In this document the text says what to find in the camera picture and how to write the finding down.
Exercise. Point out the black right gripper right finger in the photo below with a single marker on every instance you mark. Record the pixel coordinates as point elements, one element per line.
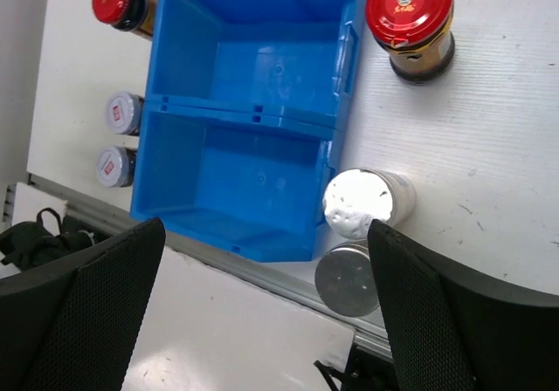
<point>451,327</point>

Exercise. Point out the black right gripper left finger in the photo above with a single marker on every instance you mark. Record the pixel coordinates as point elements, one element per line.
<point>72,324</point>

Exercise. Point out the silver lid blue-striped shaker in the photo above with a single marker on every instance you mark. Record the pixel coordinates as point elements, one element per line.
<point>345,282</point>

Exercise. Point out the silver lid white shaker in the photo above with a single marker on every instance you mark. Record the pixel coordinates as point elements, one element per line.
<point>356,197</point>

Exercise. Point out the white lid spice jar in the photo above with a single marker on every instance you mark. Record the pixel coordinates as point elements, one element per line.
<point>115,167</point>
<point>123,113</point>

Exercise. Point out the red lid dark sauce jar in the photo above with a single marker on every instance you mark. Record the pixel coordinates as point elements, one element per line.
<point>133,16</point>

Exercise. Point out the blue plastic divided bin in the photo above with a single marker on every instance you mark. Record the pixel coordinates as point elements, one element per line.
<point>247,102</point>

